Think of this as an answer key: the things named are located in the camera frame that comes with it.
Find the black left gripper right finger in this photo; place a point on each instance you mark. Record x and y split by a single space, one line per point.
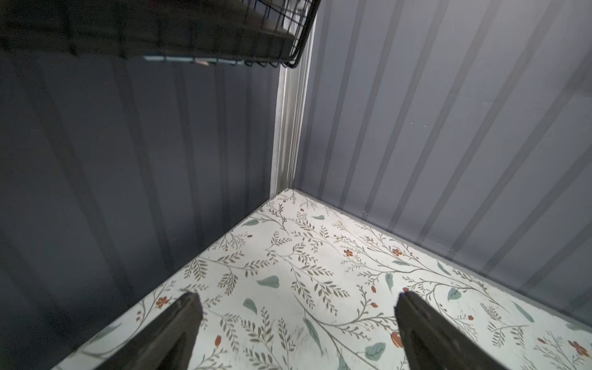
432 342

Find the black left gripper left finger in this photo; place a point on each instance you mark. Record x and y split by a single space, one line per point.
167 342

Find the floral table mat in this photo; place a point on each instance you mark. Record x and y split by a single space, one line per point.
299 285

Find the black wire side basket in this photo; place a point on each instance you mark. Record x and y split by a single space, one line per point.
267 33

